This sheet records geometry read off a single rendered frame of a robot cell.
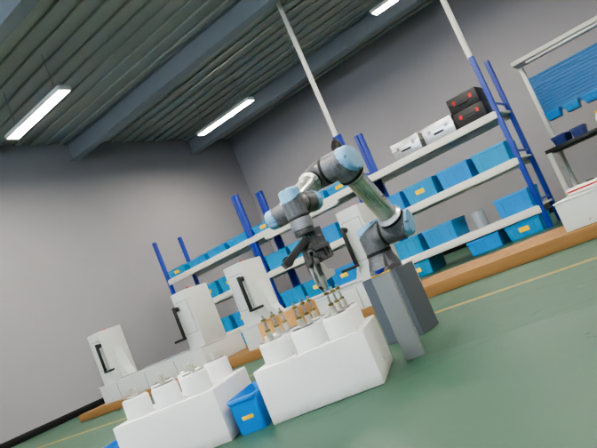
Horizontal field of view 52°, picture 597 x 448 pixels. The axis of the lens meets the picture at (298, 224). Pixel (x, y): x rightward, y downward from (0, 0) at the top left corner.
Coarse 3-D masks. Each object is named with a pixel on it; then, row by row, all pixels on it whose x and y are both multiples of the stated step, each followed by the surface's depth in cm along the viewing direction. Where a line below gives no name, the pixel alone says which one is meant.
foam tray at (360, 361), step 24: (360, 336) 192; (288, 360) 196; (312, 360) 195; (336, 360) 193; (360, 360) 191; (384, 360) 206; (264, 384) 198; (288, 384) 196; (312, 384) 195; (336, 384) 193; (360, 384) 191; (288, 408) 196; (312, 408) 194
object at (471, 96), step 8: (472, 88) 643; (480, 88) 659; (456, 96) 654; (464, 96) 649; (472, 96) 645; (480, 96) 646; (448, 104) 660; (456, 104) 655; (464, 104) 650; (472, 104) 646; (456, 112) 656
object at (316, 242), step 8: (304, 232) 201; (312, 232) 204; (320, 232) 204; (312, 240) 203; (320, 240) 204; (304, 248) 203; (312, 248) 201; (320, 248) 201; (328, 248) 203; (304, 256) 205; (320, 256) 202; (328, 256) 201; (312, 264) 201
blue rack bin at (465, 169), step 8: (464, 160) 656; (448, 168) 667; (456, 168) 663; (464, 168) 658; (472, 168) 663; (440, 176) 675; (448, 176) 670; (456, 176) 665; (464, 176) 660; (472, 176) 655; (448, 184) 671; (456, 184) 666
